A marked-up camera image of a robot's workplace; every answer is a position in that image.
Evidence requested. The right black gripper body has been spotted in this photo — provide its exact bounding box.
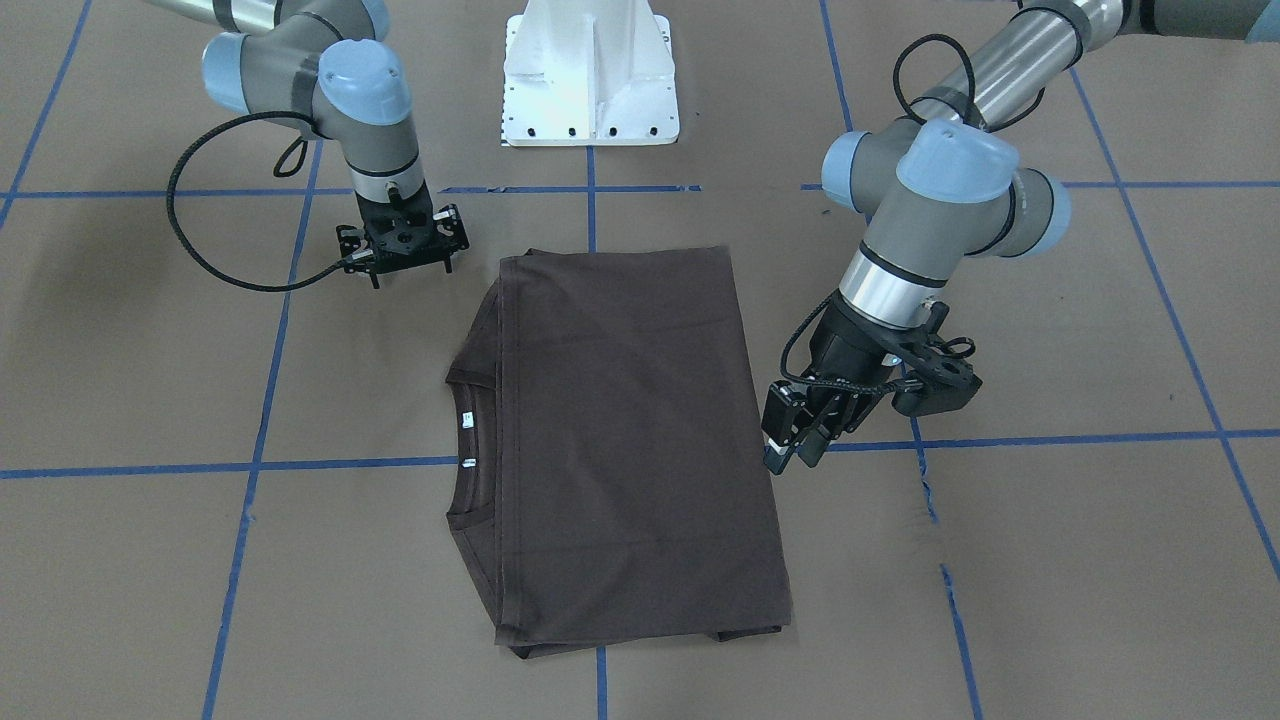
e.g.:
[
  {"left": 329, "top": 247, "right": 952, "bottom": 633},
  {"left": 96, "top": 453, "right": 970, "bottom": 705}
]
[{"left": 356, "top": 186, "right": 470, "bottom": 275}]

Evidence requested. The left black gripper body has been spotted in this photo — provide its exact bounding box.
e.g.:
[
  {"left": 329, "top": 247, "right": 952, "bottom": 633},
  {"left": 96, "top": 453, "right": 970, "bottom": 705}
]
[{"left": 762, "top": 292, "right": 910, "bottom": 433}]

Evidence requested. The brown t-shirt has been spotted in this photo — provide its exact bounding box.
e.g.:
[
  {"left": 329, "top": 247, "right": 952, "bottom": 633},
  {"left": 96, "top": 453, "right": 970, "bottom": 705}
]
[{"left": 445, "top": 246, "right": 794, "bottom": 659}]

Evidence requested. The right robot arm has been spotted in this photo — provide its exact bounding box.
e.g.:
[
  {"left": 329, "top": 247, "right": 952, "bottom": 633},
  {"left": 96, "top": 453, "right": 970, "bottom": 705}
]
[{"left": 164, "top": 1, "right": 468, "bottom": 281}]

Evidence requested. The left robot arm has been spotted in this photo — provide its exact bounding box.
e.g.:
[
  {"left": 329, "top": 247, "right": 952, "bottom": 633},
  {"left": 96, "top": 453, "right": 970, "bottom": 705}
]
[{"left": 762, "top": 1, "right": 1277, "bottom": 475}]

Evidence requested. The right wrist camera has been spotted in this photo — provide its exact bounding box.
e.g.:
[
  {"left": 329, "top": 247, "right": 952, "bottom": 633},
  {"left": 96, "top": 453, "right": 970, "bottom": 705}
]
[{"left": 335, "top": 225, "right": 381, "bottom": 290}]

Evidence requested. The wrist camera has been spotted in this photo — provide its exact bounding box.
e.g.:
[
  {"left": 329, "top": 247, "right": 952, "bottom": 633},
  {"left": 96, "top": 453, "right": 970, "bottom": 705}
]
[
  {"left": 890, "top": 301, "right": 982, "bottom": 418},
  {"left": 335, "top": 225, "right": 381, "bottom": 290}
]

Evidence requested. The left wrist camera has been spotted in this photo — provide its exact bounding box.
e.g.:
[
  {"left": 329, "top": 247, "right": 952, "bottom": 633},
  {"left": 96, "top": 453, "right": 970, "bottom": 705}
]
[{"left": 890, "top": 301, "right": 982, "bottom": 418}]

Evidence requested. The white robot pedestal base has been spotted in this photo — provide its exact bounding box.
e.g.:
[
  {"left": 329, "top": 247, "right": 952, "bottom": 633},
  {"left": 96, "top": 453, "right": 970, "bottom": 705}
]
[{"left": 500, "top": 1, "right": 681, "bottom": 147}]

